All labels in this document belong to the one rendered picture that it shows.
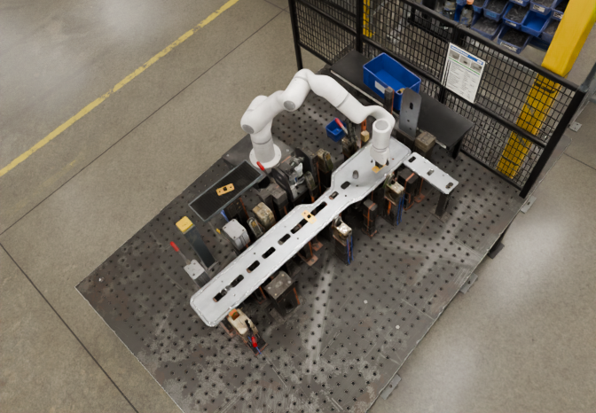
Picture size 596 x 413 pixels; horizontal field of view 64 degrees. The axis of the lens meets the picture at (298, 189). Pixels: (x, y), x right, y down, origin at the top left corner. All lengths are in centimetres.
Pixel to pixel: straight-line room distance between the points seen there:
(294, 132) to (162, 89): 189
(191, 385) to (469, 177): 189
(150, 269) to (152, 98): 219
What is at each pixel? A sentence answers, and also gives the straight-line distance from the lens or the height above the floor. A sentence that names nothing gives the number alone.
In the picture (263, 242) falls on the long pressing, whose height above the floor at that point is 100.
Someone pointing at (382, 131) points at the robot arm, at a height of 134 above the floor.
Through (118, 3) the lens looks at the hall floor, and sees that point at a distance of 592.
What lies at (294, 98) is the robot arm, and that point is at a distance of 224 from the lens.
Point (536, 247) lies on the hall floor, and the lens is 364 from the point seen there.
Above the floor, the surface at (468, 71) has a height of 134.
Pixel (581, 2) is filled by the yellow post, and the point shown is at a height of 188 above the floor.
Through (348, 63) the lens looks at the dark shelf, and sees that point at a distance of 302.
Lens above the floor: 310
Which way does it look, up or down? 58 degrees down
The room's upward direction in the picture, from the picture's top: 11 degrees counter-clockwise
